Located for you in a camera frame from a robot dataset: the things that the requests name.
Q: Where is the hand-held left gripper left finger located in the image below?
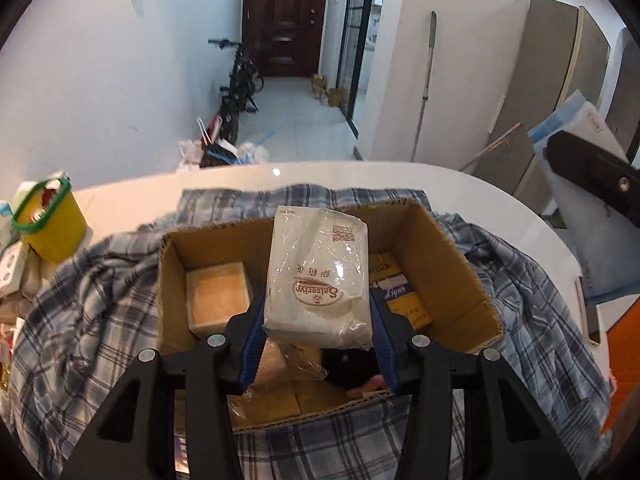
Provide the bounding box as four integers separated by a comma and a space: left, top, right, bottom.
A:
60, 297, 266, 480

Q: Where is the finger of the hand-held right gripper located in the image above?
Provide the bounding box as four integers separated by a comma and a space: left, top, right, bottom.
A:
545, 130, 640, 228

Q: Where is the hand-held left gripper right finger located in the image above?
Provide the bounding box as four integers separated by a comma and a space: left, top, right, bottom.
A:
369, 287, 581, 480

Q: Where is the yellow and blue carton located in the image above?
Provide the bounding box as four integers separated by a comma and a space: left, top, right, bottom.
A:
369, 252, 433, 331

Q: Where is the tan square box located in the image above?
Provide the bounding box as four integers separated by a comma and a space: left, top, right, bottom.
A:
186, 261, 251, 338

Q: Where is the blue and white pouch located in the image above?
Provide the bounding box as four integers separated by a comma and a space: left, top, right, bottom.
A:
527, 90, 640, 306

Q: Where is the white bread packet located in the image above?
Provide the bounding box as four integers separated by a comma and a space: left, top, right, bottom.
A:
261, 205, 375, 351

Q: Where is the clear wrapped tan packet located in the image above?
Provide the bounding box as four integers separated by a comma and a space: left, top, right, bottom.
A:
252, 337, 326, 387

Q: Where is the black small pouch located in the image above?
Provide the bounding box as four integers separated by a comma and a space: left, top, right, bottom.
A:
320, 347, 388, 392

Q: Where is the beige refrigerator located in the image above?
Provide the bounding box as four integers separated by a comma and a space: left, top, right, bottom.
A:
472, 0, 612, 213

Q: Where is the blue plaid cloth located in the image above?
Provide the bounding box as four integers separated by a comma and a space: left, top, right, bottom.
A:
10, 185, 613, 480

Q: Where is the yellow bin with green rim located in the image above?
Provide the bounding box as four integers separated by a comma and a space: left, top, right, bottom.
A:
12, 178, 88, 262

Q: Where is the black bicycle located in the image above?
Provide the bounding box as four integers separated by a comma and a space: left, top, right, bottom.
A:
200, 37, 266, 166

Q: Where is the black framed glass door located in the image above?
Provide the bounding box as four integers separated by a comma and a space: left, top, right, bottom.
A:
336, 0, 391, 111

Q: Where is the dark brown door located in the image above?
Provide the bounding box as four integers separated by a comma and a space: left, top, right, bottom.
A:
243, 0, 332, 78

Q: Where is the pink handled broom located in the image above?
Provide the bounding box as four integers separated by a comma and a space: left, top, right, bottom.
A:
457, 121, 522, 173

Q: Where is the mop handle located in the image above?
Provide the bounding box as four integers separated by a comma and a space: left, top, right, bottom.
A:
410, 10, 438, 163

